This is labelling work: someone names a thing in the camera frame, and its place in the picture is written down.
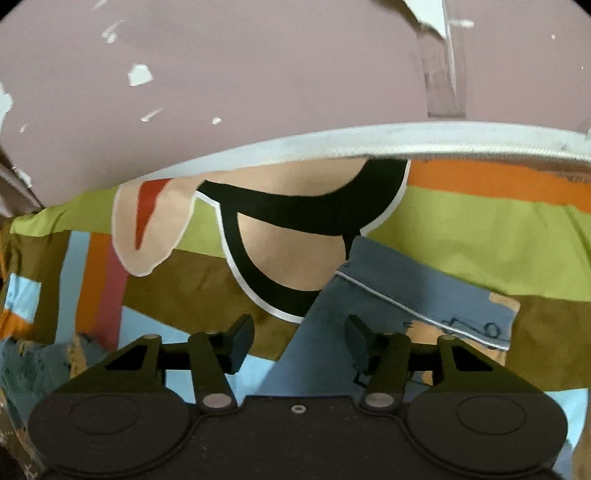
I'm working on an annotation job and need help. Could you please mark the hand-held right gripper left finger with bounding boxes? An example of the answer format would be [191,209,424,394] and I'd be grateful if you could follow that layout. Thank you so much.
[69,315,256,414]

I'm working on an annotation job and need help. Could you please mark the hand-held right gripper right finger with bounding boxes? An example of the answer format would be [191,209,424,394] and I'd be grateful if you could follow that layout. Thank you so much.
[345,315,523,412]

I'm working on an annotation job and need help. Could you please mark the blue patched jeans pants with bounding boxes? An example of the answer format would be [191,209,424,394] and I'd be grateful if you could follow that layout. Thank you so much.
[0,234,522,416]

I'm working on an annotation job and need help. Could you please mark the colourful printed bed sheet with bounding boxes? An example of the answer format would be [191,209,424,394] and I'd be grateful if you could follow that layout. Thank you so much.
[0,156,591,480]

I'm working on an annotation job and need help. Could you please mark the white mattress edge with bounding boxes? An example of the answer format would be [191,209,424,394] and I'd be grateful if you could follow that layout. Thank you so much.
[117,121,591,186]

